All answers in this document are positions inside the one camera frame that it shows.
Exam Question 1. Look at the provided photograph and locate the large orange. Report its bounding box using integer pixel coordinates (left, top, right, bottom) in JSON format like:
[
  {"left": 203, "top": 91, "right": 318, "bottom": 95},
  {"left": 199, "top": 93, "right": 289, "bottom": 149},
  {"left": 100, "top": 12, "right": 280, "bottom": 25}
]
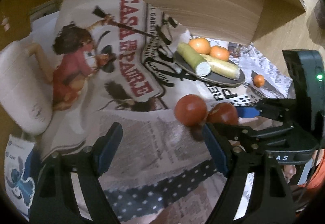
[
  {"left": 188, "top": 37, "right": 212, "bottom": 55},
  {"left": 210, "top": 46, "right": 230, "bottom": 61}
]

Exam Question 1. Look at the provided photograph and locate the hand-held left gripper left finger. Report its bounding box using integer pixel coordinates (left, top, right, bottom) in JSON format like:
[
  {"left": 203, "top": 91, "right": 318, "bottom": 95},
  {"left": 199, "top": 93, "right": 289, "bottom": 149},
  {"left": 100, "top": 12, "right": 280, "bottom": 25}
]
[{"left": 29, "top": 122, "right": 124, "bottom": 224}]

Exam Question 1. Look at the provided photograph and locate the blue cartoon paper bag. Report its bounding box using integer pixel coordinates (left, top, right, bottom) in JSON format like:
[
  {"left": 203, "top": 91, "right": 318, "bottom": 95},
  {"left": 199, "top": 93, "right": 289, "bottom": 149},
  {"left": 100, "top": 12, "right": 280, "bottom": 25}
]
[{"left": 4, "top": 134, "right": 36, "bottom": 217}]

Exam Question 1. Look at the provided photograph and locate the red tomato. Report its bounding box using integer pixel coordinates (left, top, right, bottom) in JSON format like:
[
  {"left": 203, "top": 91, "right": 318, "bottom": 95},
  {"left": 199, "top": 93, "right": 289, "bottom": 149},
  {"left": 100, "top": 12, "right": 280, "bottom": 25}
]
[
  {"left": 174, "top": 94, "right": 208, "bottom": 127},
  {"left": 207, "top": 102, "right": 239, "bottom": 125}
]

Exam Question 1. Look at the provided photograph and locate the yellow corn cob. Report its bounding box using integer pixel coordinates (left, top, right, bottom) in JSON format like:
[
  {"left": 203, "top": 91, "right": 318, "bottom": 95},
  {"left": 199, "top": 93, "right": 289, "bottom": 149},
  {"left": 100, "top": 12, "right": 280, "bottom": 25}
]
[{"left": 200, "top": 54, "right": 241, "bottom": 79}]

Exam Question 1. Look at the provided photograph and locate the newspaper sheet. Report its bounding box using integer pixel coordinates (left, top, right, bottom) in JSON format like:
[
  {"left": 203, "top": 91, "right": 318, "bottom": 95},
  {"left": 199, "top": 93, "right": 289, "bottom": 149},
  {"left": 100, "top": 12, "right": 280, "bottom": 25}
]
[{"left": 41, "top": 36, "right": 295, "bottom": 224}]

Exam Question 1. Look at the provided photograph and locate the person's right hand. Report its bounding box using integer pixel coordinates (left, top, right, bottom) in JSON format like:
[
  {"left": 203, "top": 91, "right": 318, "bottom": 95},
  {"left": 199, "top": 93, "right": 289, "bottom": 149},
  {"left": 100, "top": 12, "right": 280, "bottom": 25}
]
[{"left": 283, "top": 164, "right": 297, "bottom": 184}]

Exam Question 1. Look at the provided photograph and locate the green cucumber piece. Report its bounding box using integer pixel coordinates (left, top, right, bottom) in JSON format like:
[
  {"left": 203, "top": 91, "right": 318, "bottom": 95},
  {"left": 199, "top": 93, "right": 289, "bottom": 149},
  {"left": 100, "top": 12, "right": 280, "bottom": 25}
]
[{"left": 177, "top": 42, "right": 212, "bottom": 77}]

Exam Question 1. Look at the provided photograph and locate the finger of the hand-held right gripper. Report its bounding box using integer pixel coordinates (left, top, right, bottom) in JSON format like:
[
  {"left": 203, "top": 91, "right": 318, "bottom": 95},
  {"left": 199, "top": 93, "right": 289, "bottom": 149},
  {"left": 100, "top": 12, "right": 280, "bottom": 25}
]
[
  {"left": 234, "top": 98, "right": 299, "bottom": 121},
  {"left": 212, "top": 122, "right": 296, "bottom": 151}
]

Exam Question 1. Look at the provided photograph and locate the printed cloth tote bag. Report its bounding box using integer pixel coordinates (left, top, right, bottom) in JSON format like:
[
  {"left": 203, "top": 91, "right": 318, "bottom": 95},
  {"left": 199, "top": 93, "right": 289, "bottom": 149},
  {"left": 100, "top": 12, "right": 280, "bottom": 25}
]
[{"left": 52, "top": 0, "right": 193, "bottom": 113}]

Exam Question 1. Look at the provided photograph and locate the small orange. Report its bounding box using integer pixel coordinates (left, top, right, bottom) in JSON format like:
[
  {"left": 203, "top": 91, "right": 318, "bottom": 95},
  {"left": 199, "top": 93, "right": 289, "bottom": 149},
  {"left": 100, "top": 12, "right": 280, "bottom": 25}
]
[{"left": 253, "top": 74, "right": 265, "bottom": 88}]

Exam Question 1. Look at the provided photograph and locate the dark round plate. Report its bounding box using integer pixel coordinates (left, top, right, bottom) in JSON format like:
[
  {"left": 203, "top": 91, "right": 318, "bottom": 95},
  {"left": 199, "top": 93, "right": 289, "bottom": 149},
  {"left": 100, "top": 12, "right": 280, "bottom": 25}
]
[{"left": 173, "top": 51, "right": 246, "bottom": 88}]

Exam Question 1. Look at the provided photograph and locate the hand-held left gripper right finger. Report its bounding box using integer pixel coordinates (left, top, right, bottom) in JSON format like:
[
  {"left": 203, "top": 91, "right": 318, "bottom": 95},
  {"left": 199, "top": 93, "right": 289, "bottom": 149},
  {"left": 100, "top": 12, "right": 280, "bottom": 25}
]
[{"left": 202, "top": 124, "right": 297, "bottom": 224}]

